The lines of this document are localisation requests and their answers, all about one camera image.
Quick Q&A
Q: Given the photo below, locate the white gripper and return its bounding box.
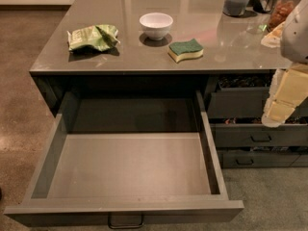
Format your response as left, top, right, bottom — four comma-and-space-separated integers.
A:
263, 63, 308, 123

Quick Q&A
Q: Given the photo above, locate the grey drawer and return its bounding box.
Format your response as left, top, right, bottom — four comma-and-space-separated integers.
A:
210, 118, 308, 147
218, 149, 308, 168
4, 91, 244, 229
206, 74, 308, 119

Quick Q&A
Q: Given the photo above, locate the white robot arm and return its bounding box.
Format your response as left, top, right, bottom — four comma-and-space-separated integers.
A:
262, 0, 308, 128

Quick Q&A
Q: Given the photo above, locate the grey kitchen island cabinet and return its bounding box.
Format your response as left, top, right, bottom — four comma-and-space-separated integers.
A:
30, 0, 307, 153

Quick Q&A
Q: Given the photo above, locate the glass jar with snacks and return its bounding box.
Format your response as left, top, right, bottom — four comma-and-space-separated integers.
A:
267, 0, 301, 32

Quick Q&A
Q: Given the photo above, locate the green and yellow sponge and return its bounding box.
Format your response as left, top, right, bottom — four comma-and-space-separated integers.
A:
167, 38, 204, 63

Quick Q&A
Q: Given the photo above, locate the white ceramic bowl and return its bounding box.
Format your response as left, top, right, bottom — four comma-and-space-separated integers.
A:
140, 13, 173, 40

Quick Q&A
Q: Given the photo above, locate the crumpled green chip bag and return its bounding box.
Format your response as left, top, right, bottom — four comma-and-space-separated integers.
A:
67, 24, 119, 52

